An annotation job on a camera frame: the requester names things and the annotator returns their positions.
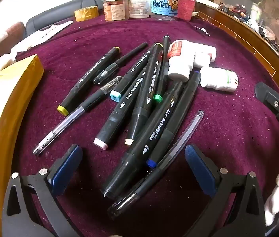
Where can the black capped pen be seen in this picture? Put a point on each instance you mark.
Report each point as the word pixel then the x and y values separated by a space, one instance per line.
pixel 127 56

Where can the purple velvet tablecloth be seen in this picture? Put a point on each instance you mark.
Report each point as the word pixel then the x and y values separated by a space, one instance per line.
pixel 228 128

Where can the black marker pink cap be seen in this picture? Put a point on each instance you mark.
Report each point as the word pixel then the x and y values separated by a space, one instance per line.
pixel 119 113

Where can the small black clip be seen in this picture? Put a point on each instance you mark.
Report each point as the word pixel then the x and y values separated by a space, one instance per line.
pixel 202 29

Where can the yellow tape roll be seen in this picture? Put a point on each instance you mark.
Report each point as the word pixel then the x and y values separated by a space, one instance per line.
pixel 86 13

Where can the white bottle green label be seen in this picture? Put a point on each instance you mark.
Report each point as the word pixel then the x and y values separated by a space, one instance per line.
pixel 216 79

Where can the clear gel pen printed barrel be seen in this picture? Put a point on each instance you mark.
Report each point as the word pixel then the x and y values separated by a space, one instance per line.
pixel 90 103

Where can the clear jar brown contents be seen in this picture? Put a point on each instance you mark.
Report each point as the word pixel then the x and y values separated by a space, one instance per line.
pixel 114 11

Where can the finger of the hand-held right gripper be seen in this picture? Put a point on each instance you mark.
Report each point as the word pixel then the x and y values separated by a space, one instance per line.
pixel 272 101

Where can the white paper sheets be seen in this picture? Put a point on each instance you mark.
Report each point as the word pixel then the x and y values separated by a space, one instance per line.
pixel 43 35

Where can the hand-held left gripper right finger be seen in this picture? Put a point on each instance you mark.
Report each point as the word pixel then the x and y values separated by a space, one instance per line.
pixel 201 170

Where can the white bottle red label large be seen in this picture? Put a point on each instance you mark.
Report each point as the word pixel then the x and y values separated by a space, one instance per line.
pixel 181 61

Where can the pink twine spool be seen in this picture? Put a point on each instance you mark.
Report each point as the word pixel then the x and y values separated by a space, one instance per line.
pixel 186 8

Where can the black marker green cap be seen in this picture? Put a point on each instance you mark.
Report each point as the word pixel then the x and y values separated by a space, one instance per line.
pixel 162 79

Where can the black leather sofa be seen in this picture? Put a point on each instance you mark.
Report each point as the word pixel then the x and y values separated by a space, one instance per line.
pixel 55 17

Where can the wooden sideboard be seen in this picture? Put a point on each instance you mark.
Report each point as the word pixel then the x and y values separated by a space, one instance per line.
pixel 248 39

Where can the black marker beige cap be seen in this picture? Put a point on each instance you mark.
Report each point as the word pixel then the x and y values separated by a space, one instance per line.
pixel 146 91

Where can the white plastic tub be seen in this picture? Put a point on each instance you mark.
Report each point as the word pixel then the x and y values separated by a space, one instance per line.
pixel 139 6

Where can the black marker light blue cap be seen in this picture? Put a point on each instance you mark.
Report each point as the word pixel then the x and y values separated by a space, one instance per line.
pixel 129 76

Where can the clear jar blue label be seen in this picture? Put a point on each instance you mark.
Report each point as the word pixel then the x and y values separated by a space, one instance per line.
pixel 165 2

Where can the clear gel pen plain barrel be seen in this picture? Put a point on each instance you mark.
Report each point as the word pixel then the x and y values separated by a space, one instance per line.
pixel 179 143

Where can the yellow cardboard box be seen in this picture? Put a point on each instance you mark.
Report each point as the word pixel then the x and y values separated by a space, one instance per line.
pixel 18 79

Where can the black marker yellow cap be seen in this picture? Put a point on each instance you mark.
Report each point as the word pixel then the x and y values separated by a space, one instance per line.
pixel 90 79

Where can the white bottle red label small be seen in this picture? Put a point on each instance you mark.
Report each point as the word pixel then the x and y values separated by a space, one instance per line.
pixel 206 55

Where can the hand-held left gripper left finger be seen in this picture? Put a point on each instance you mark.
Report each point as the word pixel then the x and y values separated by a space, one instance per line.
pixel 66 170

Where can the person's right hand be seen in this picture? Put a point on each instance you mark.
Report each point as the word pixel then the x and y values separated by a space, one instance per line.
pixel 277 197

